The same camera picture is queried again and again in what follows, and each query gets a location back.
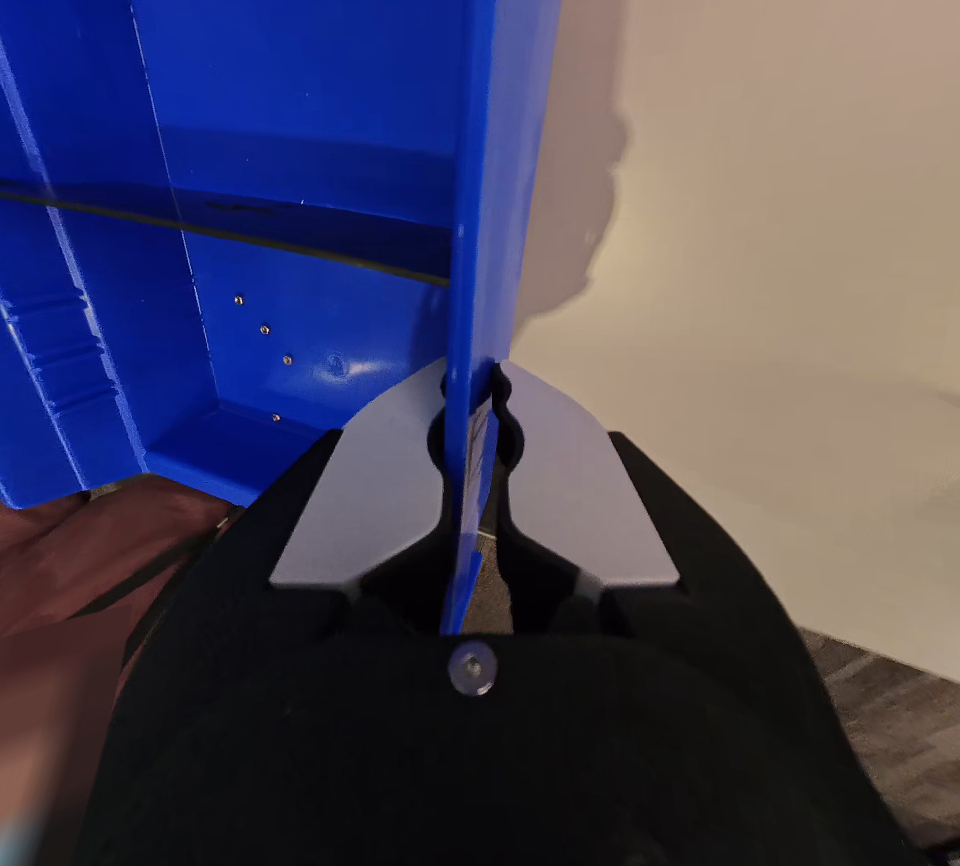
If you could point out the black bin divider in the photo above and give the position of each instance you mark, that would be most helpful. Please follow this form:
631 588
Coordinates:
225 230

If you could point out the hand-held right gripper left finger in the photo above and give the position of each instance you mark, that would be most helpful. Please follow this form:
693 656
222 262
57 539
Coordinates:
367 499

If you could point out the blue divided plastic bin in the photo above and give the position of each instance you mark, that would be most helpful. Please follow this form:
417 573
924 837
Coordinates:
300 56

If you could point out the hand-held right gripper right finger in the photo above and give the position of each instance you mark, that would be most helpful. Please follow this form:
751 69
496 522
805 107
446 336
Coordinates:
592 499

